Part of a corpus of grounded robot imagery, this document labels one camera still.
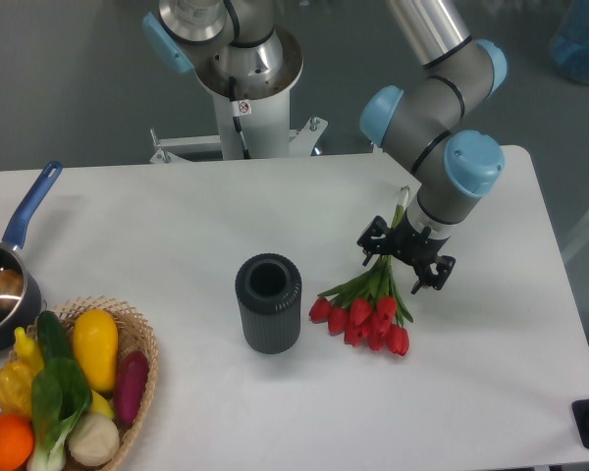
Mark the woven wicker basket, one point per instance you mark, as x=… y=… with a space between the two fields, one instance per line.
x=134 y=334

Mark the beige garlic bulb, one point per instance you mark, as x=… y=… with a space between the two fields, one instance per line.
x=94 y=441

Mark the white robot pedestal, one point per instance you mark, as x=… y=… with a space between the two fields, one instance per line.
x=251 y=95

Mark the dark grey ribbed vase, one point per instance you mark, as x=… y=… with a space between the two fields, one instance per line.
x=268 y=288

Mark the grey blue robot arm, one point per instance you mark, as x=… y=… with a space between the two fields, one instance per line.
x=455 y=169

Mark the blue handled saucepan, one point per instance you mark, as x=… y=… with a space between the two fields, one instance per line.
x=11 y=243

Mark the purple eggplant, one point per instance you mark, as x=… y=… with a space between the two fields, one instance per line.
x=130 y=386

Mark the orange fruit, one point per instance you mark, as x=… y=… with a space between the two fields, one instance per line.
x=16 y=441

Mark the dark green cucumber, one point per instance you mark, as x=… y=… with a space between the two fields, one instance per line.
x=51 y=337

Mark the red tulip bouquet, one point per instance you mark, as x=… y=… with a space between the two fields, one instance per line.
x=367 y=308

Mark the yellow banana tip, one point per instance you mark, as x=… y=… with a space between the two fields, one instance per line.
x=99 y=404

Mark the green bok choy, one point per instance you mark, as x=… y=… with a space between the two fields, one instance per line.
x=59 y=397

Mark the blue translucent container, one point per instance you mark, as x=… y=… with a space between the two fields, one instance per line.
x=569 y=48

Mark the yellow squash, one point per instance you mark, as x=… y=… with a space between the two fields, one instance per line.
x=95 y=347

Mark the yellow bell pepper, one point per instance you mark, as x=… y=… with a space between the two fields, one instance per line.
x=15 y=388

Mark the round bread in pan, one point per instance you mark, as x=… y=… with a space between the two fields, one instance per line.
x=11 y=288

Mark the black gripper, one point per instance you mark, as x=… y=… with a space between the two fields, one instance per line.
x=412 y=247

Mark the small yellow gourd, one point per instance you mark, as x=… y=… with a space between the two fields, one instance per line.
x=28 y=350

